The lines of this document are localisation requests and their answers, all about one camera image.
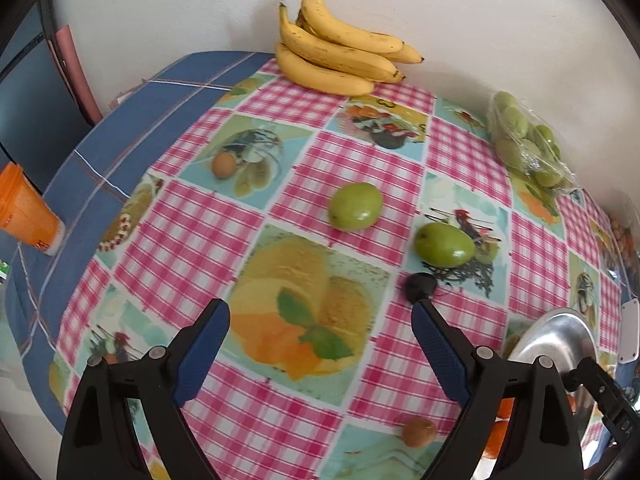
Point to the yellow banana bunch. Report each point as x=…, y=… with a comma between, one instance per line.
x=325, y=75

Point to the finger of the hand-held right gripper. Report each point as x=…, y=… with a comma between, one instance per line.
x=600, y=385

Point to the dark cherry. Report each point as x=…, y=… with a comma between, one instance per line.
x=417, y=284

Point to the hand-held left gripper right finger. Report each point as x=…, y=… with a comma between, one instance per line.
x=442, y=355

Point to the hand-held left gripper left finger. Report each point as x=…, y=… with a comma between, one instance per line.
x=200, y=355

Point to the large brown longan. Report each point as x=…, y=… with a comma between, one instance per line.
x=419, y=432

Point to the pink board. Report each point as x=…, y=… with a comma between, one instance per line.
x=75, y=75

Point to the small tan longan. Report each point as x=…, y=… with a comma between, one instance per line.
x=224, y=165

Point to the green jujube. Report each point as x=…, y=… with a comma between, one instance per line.
x=444, y=244
x=355, y=206

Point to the white plastic box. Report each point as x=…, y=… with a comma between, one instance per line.
x=631, y=330

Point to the pink checkered fruit-print tablecloth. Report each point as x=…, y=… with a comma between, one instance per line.
x=200, y=240

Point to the clear tray of green jujubes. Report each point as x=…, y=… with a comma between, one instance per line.
x=525, y=145

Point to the clear bag of longans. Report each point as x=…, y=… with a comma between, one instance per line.
x=625, y=240

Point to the steel bowl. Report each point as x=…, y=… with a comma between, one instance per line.
x=550, y=335

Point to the orange plastic cup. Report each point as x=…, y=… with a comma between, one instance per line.
x=25, y=210

